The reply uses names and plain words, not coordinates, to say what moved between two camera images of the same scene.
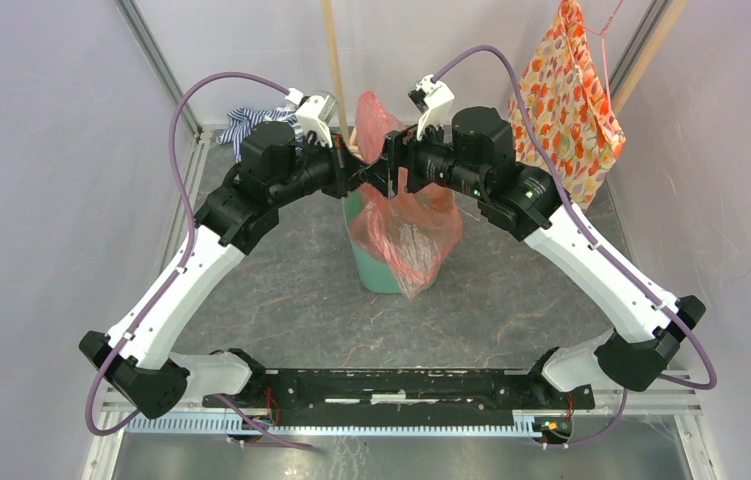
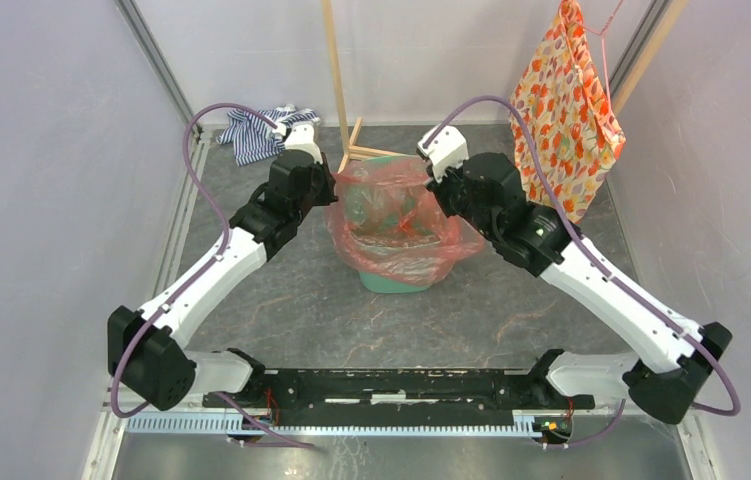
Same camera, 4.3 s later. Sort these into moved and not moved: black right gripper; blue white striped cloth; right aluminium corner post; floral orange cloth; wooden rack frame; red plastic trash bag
Moved: black right gripper; red plastic trash bag
Not moved: blue white striped cloth; wooden rack frame; floral orange cloth; right aluminium corner post
